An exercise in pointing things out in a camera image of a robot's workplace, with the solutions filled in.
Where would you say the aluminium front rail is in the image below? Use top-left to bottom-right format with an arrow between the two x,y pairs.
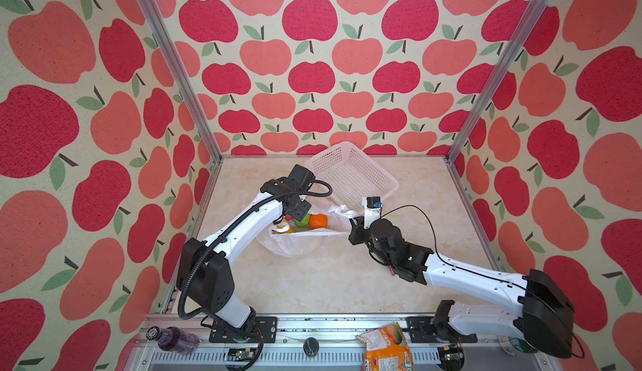
118,313 -> 561,370

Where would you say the black round knob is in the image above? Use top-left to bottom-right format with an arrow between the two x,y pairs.
303,337 -> 320,358

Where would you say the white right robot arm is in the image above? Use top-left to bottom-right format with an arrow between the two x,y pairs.
349,216 -> 575,359

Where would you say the orange toy fruit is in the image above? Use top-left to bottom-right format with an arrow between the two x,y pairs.
309,214 -> 329,230

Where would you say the purple drink bottle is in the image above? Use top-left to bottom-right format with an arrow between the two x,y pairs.
145,326 -> 200,355

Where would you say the aluminium frame post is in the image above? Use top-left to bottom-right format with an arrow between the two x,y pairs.
136,0 -> 222,165
445,0 -> 550,165

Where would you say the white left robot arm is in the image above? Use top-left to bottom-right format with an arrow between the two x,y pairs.
176,165 -> 333,339

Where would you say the aluminium frame post left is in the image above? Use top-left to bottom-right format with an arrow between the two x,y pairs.
136,0 -> 222,165

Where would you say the white plastic bag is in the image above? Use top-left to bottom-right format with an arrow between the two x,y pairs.
256,197 -> 359,259

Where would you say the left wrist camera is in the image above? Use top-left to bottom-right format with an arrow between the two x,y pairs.
286,165 -> 316,191

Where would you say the orange snack bag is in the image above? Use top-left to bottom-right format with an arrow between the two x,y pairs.
357,322 -> 414,371

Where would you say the aluminium frame post right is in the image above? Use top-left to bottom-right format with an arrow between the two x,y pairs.
445,0 -> 550,165

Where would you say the green toy fruit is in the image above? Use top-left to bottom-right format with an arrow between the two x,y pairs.
294,213 -> 311,228

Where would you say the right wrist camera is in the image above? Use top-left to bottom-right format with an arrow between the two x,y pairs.
362,196 -> 382,230

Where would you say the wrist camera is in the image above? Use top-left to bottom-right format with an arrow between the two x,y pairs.
286,165 -> 316,191
362,196 -> 382,230

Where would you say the green drink can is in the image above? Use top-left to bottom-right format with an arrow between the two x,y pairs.
498,336 -> 528,356

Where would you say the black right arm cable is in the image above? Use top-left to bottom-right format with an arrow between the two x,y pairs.
379,204 -> 586,360

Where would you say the white plastic mesh basket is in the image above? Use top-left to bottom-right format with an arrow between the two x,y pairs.
304,142 -> 400,215

